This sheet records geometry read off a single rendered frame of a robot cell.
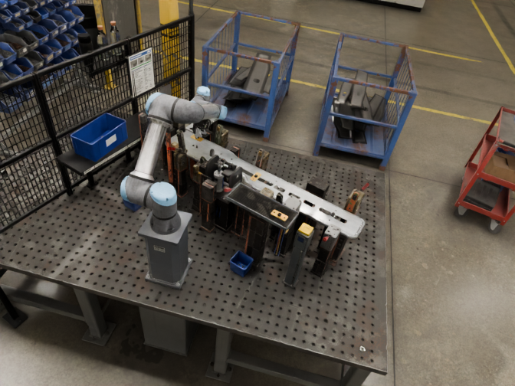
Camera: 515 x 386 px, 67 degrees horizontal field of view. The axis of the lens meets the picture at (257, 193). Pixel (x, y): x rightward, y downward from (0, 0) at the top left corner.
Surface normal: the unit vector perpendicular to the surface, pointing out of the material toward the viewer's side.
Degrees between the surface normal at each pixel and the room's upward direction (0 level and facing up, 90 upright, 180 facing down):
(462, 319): 0
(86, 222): 0
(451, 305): 0
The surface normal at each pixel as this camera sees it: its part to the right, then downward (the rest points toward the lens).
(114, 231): 0.11, -0.73
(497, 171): -0.34, 0.62
